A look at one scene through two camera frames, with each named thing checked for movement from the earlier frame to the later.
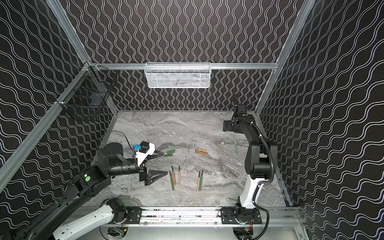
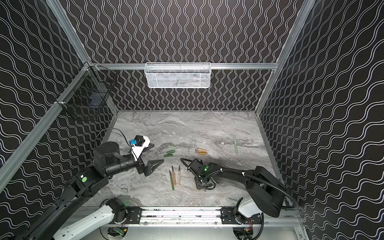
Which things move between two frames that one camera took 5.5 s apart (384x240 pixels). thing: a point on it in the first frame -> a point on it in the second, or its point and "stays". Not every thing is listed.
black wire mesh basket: (90, 89) stays
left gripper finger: (156, 153) -> (150, 145)
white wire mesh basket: (177, 75) stays
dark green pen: (172, 181) stays
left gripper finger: (154, 175) -> (151, 166)
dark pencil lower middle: (179, 175) stays
